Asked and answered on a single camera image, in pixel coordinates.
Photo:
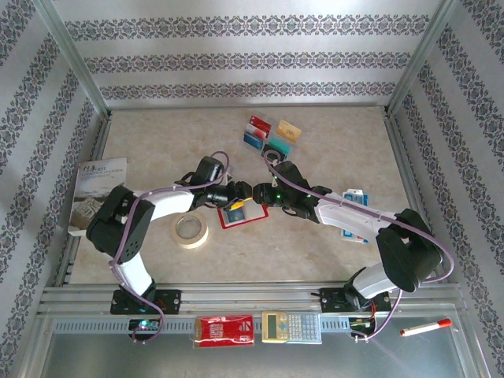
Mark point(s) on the red card holder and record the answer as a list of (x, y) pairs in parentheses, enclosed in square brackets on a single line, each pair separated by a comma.
[(256, 214)]

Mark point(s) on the light blue card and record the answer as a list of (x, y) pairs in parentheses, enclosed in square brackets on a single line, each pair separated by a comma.
[(253, 140)]

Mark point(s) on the gold card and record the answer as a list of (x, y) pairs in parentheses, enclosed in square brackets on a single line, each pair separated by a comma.
[(288, 131)]

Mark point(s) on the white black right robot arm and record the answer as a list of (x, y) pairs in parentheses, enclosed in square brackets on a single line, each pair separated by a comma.
[(354, 216)]

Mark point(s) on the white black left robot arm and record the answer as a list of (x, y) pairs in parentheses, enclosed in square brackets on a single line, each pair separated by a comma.
[(173, 201)]

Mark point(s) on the clear plastic card tray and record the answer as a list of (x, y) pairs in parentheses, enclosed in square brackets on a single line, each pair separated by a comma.
[(247, 149)]

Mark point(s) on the teal card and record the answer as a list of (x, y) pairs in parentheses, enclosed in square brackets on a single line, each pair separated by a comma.
[(280, 143)]

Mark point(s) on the beige masking tape roll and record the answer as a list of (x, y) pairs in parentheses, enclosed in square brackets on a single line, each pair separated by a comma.
[(177, 236)]

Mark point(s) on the white paperback book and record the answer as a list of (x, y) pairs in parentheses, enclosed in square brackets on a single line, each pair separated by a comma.
[(100, 177)]

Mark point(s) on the beige grey calculator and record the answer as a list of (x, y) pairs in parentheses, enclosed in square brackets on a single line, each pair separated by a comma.
[(291, 327)]

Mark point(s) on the red packet in clear bag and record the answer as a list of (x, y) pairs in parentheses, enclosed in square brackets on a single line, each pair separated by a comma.
[(224, 330)]

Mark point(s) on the left controller board with LED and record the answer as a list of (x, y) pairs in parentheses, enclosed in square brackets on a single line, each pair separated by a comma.
[(146, 325)]

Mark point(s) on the red white marker pen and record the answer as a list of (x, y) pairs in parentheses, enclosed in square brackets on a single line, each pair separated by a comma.
[(425, 328)]

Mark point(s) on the aluminium rail beam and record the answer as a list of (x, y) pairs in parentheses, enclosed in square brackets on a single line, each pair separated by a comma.
[(252, 294)]

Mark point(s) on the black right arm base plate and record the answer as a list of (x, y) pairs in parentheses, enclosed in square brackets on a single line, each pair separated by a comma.
[(330, 299)]

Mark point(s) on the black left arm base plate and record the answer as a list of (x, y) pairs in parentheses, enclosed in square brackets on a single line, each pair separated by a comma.
[(173, 301)]

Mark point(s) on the aluminium frame post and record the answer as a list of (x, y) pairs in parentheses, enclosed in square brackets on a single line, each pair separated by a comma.
[(75, 59), (423, 59)]

